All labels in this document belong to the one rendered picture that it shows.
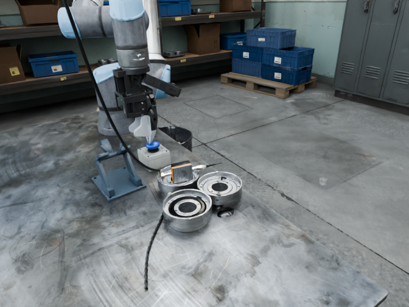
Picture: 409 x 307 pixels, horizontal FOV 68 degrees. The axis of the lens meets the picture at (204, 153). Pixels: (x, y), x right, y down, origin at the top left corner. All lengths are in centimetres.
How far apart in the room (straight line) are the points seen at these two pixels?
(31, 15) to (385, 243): 379
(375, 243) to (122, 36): 166
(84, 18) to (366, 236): 174
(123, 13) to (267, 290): 62
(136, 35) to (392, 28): 343
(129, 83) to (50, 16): 328
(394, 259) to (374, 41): 270
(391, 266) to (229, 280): 138
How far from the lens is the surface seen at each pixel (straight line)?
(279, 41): 435
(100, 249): 65
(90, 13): 86
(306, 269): 59
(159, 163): 86
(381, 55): 401
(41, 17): 400
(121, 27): 75
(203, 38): 479
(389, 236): 204
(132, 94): 78
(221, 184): 74
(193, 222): 62
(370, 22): 407
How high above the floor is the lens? 123
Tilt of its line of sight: 27 degrees down
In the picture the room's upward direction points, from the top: 2 degrees counter-clockwise
